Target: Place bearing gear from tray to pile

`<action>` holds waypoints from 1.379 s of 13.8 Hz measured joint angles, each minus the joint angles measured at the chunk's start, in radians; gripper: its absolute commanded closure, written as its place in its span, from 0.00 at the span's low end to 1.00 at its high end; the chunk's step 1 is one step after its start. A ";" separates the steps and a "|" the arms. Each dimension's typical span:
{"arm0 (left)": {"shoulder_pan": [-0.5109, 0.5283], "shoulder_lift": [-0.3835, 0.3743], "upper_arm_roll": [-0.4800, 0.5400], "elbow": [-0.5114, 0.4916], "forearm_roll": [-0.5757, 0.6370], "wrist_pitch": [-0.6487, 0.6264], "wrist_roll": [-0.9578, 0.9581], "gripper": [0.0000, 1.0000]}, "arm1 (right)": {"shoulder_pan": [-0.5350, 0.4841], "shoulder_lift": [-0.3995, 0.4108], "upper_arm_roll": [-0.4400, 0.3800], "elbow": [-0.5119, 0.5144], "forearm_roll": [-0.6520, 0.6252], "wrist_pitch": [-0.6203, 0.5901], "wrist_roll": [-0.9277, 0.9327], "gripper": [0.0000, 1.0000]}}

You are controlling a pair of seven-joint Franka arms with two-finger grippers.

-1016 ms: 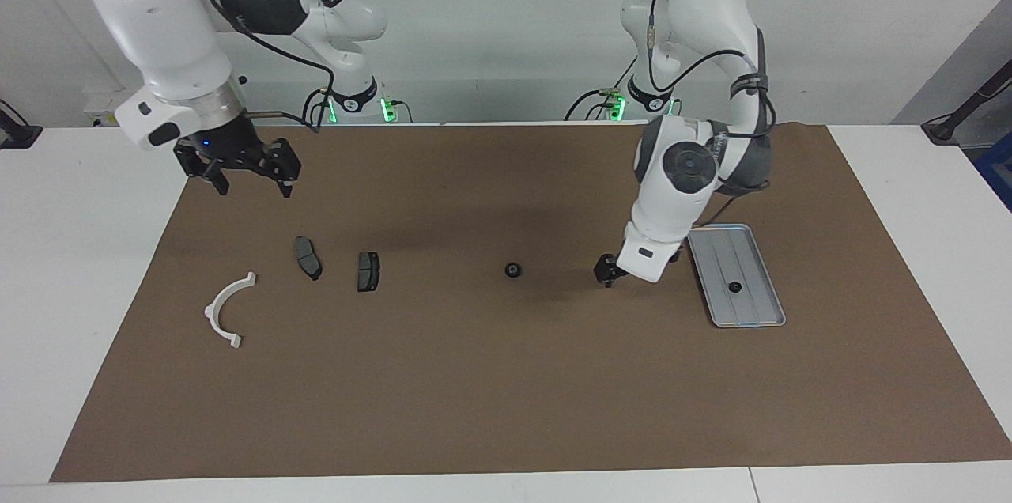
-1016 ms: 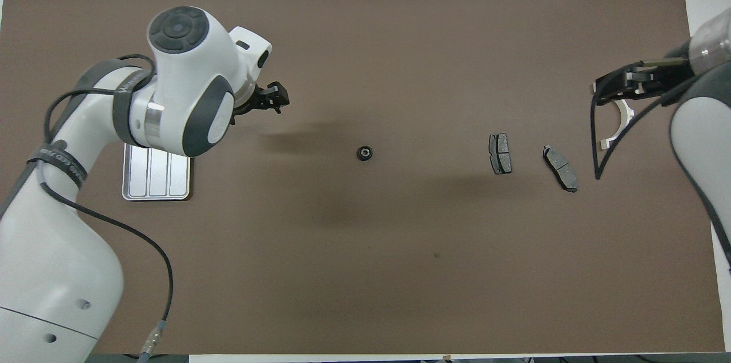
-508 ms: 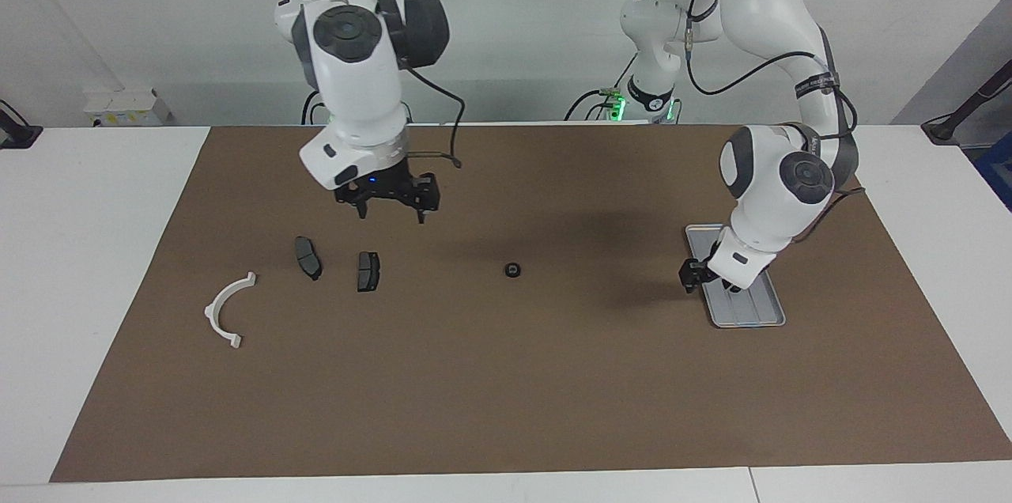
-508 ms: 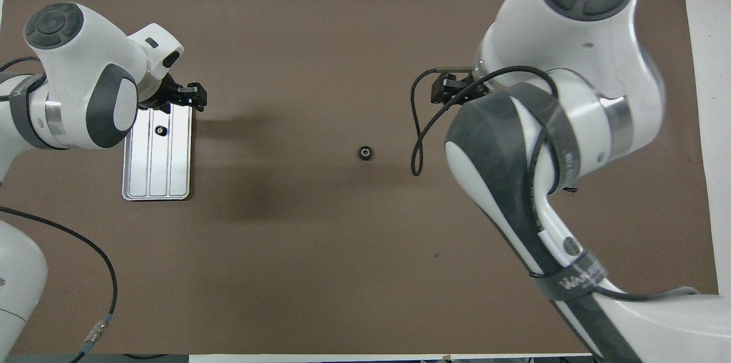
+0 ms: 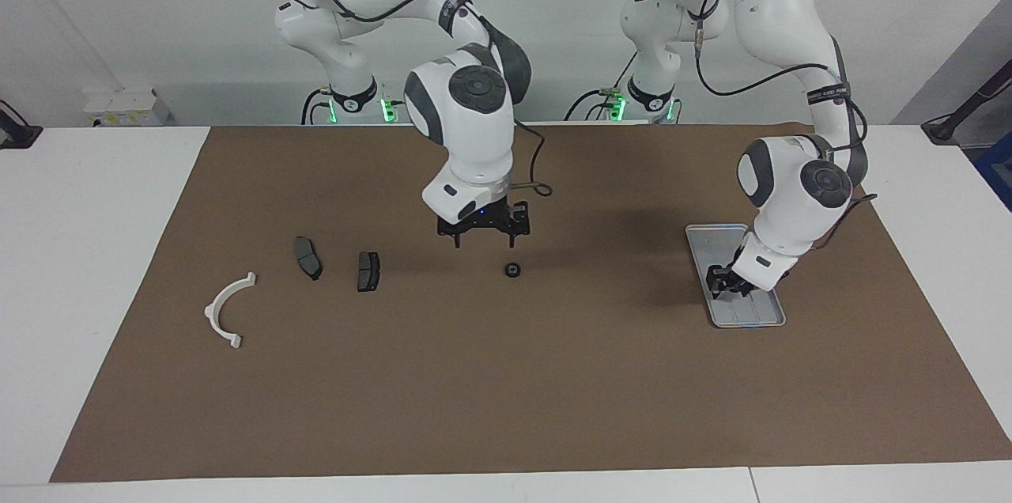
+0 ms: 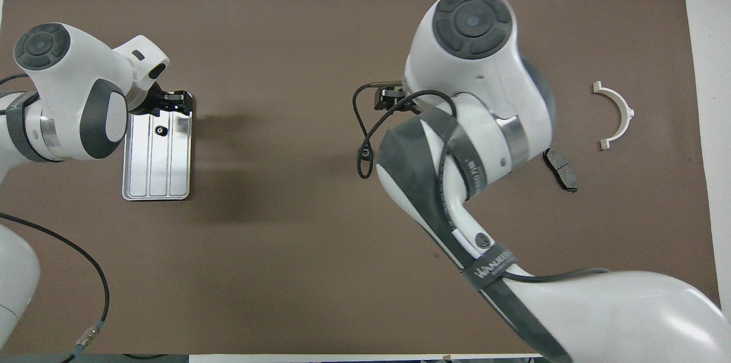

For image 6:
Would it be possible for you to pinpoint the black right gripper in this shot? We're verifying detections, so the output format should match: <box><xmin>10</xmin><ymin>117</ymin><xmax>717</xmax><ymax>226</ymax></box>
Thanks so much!
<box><xmin>374</xmin><ymin>82</ymin><xmax>426</xmax><ymax>114</ymax></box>

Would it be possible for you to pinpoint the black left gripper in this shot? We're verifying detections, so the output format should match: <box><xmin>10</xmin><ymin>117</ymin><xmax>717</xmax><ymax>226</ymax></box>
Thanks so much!
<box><xmin>137</xmin><ymin>82</ymin><xmax>195</xmax><ymax>118</ymax></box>

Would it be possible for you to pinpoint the silver metal tray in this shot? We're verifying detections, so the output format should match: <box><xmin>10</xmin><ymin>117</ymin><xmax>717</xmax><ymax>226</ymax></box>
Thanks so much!
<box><xmin>122</xmin><ymin>112</ymin><xmax>194</xmax><ymax>201</ymax></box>

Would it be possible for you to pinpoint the brown table mat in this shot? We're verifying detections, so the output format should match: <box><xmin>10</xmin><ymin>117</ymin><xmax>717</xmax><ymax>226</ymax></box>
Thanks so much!
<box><xmin>0</xmin><ymin>0</ymin><xmax>726</xmax><ymax>357</ymax></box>

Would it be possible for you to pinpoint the long grey brake pad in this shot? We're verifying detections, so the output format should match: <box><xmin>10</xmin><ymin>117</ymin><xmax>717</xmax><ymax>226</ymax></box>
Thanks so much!
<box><xmin>541</xmin><ymin>148</ymin><xmax>579</xmax><ymax>193</ymax></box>

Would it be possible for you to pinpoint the white half-ring clamp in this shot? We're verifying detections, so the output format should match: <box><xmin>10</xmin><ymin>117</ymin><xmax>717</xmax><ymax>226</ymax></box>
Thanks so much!
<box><xmin>592</xmin><ymin>81</ymin><xmax>636</xmax><ymax>151</ymax></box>

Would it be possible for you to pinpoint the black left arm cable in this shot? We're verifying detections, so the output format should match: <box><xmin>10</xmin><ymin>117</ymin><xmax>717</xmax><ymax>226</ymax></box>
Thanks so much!
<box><xmin>0</xmin><ymin>73</ymin><xmax>110</xmax><ymax>363</ymax></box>

